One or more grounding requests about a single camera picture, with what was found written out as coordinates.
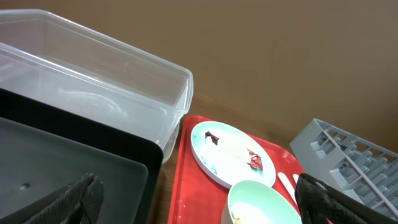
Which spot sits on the black plastic tray bin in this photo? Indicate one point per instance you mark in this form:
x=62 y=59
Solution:
x=44 y=149

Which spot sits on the red snack wrapper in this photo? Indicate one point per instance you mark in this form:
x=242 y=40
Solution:
x=255 y=162

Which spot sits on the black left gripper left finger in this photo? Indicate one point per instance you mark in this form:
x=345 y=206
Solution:
x=81 y=203

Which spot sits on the green bowl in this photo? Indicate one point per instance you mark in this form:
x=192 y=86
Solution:
x=251 y=202

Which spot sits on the grey dishwasher rack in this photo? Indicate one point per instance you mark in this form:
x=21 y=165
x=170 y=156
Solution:
x=350 y=164

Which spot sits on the white plastic fork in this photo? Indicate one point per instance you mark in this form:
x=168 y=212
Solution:
x=296 y=177

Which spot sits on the red serving tray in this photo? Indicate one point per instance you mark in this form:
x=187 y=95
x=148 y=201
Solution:
x=196 y=198

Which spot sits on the white plastic spoon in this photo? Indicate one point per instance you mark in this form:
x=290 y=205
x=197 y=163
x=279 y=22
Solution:
x=288 y=186

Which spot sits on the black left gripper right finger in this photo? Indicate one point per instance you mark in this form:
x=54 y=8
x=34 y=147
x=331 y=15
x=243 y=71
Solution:
x=319 y=203

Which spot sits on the small dark wrapper scrap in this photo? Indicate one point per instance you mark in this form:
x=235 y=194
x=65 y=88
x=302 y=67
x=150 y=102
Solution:
x=213 y=138

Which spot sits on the light blue plate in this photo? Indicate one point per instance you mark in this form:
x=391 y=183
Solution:
x=226 y=163

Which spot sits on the clear plastic waste bin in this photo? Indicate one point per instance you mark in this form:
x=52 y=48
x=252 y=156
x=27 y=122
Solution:
x=77 y=69

